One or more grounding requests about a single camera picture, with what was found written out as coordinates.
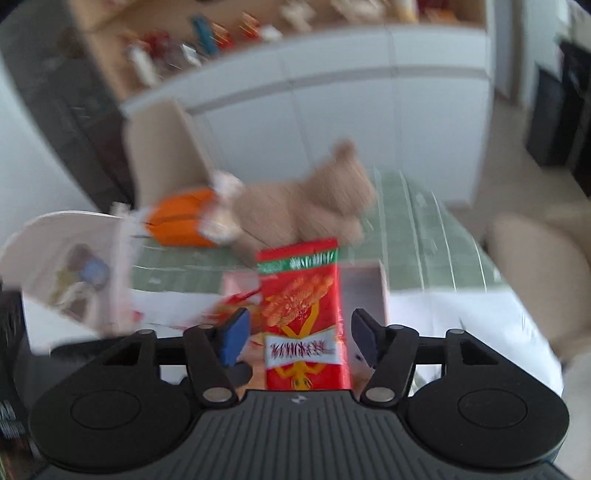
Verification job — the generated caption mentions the pink cardboard box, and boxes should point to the pink cardboard box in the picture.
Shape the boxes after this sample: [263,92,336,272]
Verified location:
[218,259,392,370]

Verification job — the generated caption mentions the white sideboard with wooden shelf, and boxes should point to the white sideboard with wooden shelf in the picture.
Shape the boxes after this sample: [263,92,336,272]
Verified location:
[69,0,497,204]

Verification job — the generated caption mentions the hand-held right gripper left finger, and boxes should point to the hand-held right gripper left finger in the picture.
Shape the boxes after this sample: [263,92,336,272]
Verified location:
[92,307,252,409]

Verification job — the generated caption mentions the black appliance stand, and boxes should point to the black appliance stand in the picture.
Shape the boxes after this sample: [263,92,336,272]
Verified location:
[526,37,591,185]

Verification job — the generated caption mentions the red packet with orange print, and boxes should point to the red packet with orange print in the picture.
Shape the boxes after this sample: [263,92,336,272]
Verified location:
[255,237,352,392]

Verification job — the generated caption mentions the white cartoon printed bag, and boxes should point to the white cartoon printed bag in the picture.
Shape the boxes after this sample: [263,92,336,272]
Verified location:
[0,210,139,354]

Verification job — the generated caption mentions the white thermos bottle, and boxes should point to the white thermos bottle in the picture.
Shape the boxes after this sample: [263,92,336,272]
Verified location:
[127,46,158,89]

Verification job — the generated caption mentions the glass door cabinet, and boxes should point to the glass door cabinet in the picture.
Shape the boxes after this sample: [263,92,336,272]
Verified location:
[0,0,134,210]

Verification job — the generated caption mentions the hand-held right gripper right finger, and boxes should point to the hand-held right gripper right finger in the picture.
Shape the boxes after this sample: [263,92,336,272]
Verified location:
[351,308,507,408]

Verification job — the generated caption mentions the teal thermos bottle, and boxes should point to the teal thermos bottle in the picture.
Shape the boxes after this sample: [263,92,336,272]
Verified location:
[191,14,216,56]

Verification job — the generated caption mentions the brown teddy bear plush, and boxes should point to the brown teddy bear plush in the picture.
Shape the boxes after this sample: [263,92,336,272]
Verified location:
[210,141,378,259]

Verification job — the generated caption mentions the orange tissue pouch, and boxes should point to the orange tissue pouch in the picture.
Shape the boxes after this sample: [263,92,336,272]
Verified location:
[143,185,232,250]

